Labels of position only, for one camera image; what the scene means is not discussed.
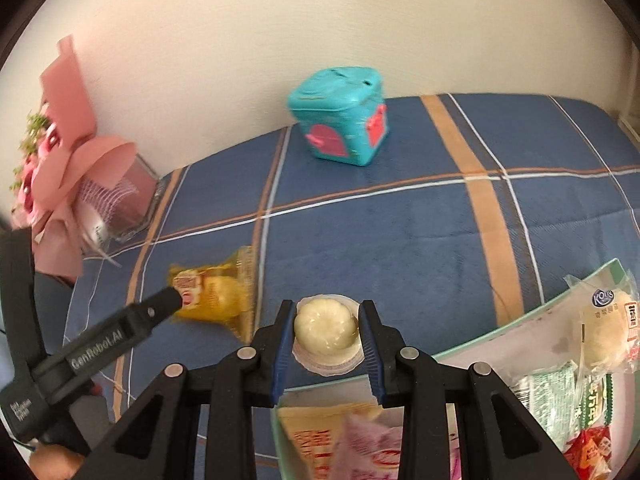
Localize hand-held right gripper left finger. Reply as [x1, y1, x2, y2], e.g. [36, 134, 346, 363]
[70, 300, 296, 480]

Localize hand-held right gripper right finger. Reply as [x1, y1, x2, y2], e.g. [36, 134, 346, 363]
[357, 299, 583, 480]

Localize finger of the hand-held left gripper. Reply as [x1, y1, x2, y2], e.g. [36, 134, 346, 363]
[0, 227, 47, 383]
[32, 285, 183, 391]

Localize white jelly cup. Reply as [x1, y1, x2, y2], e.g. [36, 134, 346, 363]
[291, 295, 365, 376]

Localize yellow cake packet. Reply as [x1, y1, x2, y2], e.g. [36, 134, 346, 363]
[167, 246, 258, 343]

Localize cream orange roll packet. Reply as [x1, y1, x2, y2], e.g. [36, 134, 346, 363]
[276, 402, 386, 480]

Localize purple snack packet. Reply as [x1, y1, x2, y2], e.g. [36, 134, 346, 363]
[330, 412, 408, 480]

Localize white tray with teal rim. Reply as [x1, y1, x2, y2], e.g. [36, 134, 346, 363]
[270, 258, 640, 480]

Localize green white foil packet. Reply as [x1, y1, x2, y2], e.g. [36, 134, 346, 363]
[510, 360, 583, 441]

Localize clear white bun packet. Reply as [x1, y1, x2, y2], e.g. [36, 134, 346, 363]
[565, 265, 640, 376]

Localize red candy packet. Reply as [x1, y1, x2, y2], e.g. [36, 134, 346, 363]
[562, 422, 621, 480]

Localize person's left hand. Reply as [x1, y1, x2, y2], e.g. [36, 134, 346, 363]
[30, 442, 86, 477]

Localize clear glass vase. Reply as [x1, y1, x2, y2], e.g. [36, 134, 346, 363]
[82, 152, 161, 246]

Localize pink paper flower bouquet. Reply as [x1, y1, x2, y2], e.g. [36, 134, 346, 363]
[10, 35, 138, 278]

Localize blue plaid tablecloth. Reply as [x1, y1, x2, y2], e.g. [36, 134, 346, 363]
[65, 92, 640, 480]

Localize teal box with pink print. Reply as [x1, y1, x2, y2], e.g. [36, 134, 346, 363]
[286, 66, 391, 167]

